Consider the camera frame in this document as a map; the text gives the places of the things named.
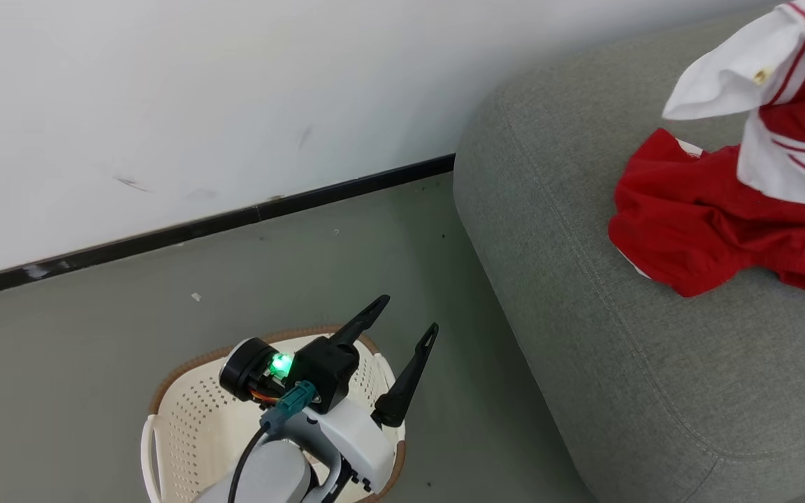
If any black wall baseboard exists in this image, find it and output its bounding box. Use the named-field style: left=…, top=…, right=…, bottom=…
left=0, top=153, right=457, bottom=303

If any red and white jersey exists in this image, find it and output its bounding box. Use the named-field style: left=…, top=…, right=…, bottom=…
left=608, top=0, right=805, bottom=298

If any cream perforated laundry basket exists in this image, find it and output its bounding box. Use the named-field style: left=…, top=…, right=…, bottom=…
left=140, top=326, right=407, bottom=503

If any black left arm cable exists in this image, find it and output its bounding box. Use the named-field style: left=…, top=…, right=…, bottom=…
left=226, top=380, right=320, bottom=503

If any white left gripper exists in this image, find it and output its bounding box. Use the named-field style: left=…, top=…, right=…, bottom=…
left=218, top=294, right=440, bottom=495

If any grey fabric sofa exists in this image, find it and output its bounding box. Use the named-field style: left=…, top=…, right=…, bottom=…
left=452, top=6, right=805, bottom=503

